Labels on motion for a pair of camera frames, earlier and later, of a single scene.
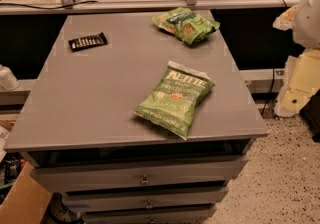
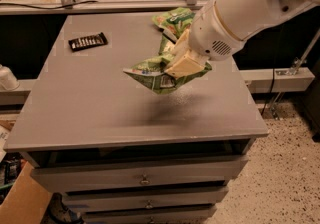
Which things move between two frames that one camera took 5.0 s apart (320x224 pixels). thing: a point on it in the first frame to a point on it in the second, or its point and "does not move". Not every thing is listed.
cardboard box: [26, 200] does not move
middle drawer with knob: [198, 197] does not move
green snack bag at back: [190, 26] does not move
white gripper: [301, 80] to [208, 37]
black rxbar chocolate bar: [87, 42] does not move
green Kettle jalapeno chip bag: [171, 103] to [151, 74]
